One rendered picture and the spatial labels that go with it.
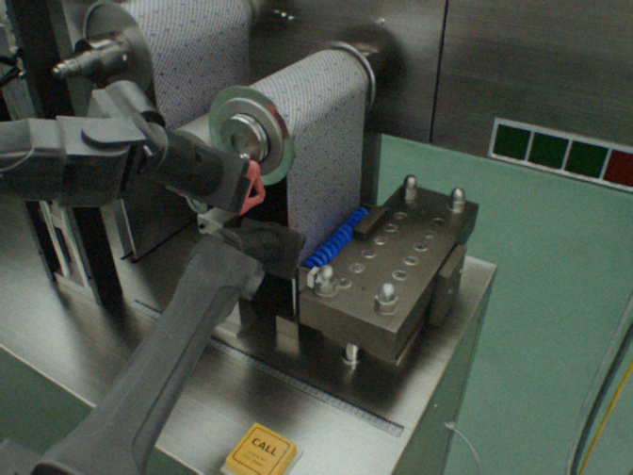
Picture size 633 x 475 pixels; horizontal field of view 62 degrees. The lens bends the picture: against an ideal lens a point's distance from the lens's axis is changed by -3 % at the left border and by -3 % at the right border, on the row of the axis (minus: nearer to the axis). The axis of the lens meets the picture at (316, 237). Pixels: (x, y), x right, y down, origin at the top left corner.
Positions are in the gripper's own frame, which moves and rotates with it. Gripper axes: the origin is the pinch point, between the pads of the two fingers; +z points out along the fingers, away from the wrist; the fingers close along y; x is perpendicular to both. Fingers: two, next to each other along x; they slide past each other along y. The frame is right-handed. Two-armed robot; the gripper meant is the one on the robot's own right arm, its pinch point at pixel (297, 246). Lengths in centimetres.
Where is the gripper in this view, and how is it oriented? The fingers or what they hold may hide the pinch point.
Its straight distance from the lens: 84.7
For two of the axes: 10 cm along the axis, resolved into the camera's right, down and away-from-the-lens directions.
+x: 2.5, -9.6, -1.4
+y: 8.6, 2.9, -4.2
